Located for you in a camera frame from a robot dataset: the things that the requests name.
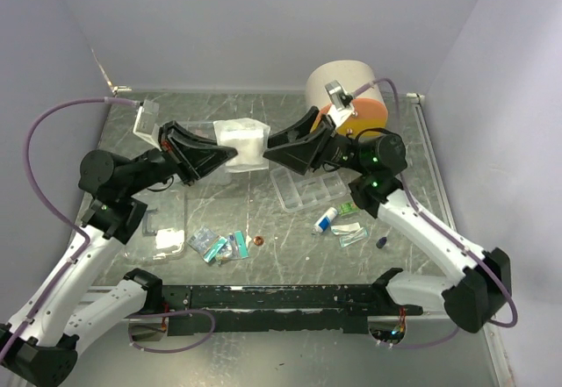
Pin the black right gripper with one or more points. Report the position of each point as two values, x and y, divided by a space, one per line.
298 146

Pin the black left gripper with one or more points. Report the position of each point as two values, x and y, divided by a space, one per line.
191 156

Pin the clear compartment tray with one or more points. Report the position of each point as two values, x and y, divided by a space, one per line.
296 192

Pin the white gauze packet blue print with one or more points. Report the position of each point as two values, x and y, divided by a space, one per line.
249 138

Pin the teal bandage packet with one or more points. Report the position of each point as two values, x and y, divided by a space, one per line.
228 249

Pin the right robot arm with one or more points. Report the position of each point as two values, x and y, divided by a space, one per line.
379 158

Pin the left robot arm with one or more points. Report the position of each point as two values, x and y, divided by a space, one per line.
42 342

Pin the white blue ointment tube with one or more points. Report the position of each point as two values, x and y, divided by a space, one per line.
325 220

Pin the green sachet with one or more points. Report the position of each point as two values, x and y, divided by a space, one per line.
347 208

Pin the round drawer cabinet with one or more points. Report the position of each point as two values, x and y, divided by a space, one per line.
370 110

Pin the white gauze pad on lid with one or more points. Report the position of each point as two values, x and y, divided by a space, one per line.
169 238

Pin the clear plastic box lid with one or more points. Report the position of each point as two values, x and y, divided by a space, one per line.
166 209

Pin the copper coin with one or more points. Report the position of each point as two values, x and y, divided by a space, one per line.
258 240

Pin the clear teal wrapped packet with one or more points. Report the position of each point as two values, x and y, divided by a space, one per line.
354 237

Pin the small dark blue cap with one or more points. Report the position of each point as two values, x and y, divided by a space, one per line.
381 242

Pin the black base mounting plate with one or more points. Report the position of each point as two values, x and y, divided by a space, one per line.
284 308

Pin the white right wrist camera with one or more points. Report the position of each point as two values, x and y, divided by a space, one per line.
340 108

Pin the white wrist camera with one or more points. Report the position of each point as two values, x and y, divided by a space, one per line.
145 126
340 108

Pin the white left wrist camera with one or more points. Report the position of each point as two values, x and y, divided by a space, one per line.
145 126

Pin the aluminium frame rail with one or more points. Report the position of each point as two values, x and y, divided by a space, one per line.
472 294

